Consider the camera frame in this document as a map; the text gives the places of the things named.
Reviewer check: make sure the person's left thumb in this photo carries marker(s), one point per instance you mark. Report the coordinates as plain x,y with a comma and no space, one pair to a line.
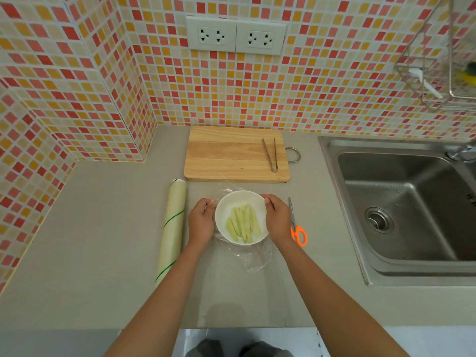
209,209

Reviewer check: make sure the metal faucet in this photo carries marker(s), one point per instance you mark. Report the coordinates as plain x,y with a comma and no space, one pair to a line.
463,152

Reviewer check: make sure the metal sink drain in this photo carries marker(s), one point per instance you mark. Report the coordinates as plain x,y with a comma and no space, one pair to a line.
378,219

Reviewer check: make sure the person's right thumb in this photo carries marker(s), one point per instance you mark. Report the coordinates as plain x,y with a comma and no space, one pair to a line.
267,202

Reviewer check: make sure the person's right hand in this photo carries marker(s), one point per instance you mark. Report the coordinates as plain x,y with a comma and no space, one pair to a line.
279,221

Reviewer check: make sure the metal tongs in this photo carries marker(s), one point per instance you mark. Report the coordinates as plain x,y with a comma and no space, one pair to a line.
274,159

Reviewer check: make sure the yellow green sponge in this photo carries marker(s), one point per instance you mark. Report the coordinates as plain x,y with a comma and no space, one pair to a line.
465,77

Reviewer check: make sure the pile of green cucumber sticks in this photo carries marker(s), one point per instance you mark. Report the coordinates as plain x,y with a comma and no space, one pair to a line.
243,223

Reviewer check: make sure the white round bowl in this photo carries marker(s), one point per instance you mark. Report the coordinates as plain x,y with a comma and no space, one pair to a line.
230,204

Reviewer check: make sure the person's right forearm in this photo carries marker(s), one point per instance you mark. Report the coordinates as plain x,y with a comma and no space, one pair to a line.
327,293

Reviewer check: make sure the person's left hand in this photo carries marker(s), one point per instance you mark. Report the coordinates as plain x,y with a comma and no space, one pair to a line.
200,224

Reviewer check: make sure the stainless steel sink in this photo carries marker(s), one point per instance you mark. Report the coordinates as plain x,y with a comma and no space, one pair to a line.
409,182

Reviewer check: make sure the plastic wrap roll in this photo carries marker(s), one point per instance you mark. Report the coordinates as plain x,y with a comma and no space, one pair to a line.
171,230

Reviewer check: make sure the white wall outlet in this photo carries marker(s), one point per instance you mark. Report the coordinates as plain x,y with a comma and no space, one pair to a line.
261,37
211,33

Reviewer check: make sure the wooden cutting board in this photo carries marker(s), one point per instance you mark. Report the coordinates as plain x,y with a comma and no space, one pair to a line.
230,154

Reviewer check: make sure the person's left forearm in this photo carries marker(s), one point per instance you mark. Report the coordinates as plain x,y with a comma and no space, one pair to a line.
167,297

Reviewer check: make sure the clear plastic wrap sheet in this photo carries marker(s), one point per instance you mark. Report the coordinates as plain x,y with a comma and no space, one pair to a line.
256,258

